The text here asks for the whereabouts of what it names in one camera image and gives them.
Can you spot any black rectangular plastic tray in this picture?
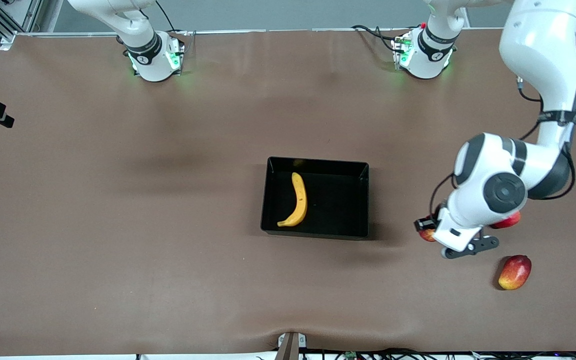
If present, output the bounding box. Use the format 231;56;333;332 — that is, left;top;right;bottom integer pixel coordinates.
260;156;370;240

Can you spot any aluminium frame profile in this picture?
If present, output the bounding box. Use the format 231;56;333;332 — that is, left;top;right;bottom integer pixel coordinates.
0;0;44;51

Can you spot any red yellow mango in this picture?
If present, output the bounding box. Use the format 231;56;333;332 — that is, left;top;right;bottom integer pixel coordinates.
498;254;533;291

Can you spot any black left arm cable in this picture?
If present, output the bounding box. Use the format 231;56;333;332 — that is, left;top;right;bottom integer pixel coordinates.
428;75;576;221

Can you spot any grey metal table bracket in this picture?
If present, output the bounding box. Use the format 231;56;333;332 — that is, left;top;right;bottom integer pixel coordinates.
274;331;308;360

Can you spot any black base power cable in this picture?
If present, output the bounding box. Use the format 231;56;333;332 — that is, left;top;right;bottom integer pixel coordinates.
351;24;405;54

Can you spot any black cable bundle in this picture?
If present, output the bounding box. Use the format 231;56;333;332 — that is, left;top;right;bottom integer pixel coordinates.
255;347;576;360

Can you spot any yellow banana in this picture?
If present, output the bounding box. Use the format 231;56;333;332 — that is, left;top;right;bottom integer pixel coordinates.
277;172;308;228

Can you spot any brown table cover mat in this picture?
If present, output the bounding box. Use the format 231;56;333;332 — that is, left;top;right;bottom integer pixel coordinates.
0;29;576;357

